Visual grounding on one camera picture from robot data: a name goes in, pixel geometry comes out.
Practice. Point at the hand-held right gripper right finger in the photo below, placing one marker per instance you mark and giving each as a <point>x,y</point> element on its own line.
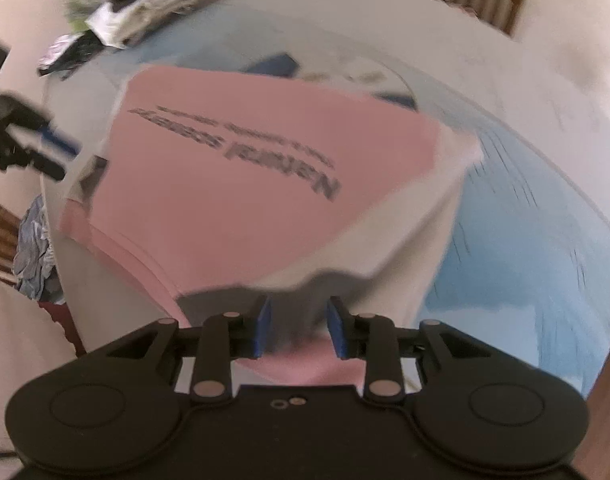
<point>337,331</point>

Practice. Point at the dark shiny cloth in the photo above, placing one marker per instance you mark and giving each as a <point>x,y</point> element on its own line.
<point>70,57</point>

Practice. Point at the blue cloth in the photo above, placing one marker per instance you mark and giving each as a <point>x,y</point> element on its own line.
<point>35,250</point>

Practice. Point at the blue printed table mat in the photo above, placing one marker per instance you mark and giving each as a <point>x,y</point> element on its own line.
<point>510,260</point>

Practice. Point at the white folded garment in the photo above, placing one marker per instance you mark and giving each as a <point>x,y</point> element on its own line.
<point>175,5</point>

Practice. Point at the pink sweatshirt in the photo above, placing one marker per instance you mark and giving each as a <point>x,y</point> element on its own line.
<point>225,200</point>

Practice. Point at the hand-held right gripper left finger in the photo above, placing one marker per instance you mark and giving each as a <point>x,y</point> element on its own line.
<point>262,329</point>

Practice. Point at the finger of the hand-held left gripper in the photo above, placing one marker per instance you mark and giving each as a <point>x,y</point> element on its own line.
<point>60,140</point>
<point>40,162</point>

